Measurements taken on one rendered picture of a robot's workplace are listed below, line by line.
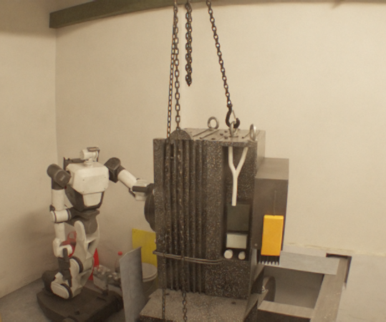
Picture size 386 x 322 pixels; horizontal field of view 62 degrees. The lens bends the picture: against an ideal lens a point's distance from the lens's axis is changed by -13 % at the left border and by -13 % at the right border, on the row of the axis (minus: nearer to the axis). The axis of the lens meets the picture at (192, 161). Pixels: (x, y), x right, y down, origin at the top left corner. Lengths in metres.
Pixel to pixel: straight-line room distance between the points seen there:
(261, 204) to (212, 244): 0.30
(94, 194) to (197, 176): 1.04
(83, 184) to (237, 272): 1.18
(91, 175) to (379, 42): 2.10
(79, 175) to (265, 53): 1.51
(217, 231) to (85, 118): 2.14
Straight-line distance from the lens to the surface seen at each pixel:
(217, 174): 1.46
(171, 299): 1.66
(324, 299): 2.17
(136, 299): 1.92
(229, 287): 1.64
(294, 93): 2.54
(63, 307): 2.99
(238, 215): 1.54
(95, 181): 2.35
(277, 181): 1.36
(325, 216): 2.64
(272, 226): 1.38
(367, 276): 2.74
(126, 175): 2.42
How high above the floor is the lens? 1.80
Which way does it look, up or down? 11 degrees down
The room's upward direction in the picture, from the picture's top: straight up
